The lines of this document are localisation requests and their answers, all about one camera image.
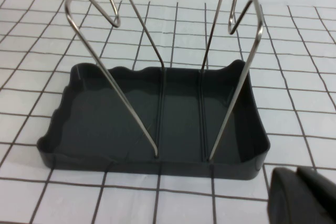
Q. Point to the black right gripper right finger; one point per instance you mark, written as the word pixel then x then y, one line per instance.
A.
pixel 325 195

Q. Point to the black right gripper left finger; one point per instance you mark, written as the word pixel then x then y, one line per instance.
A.
pixel 286 203

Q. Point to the white black-grid tablecloth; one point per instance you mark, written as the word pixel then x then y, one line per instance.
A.
pixel 52 203

